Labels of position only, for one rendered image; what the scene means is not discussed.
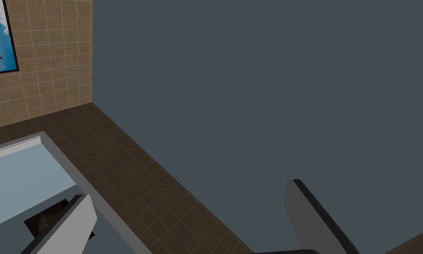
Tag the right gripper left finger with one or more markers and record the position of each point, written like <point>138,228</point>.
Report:
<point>68,231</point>

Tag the dark brown flat object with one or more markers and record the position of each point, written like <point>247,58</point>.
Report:
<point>44,220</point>

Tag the framed blue sky picture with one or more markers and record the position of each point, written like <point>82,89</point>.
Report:
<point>0,38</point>

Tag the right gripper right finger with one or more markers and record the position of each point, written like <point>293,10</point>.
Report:
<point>310,225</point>

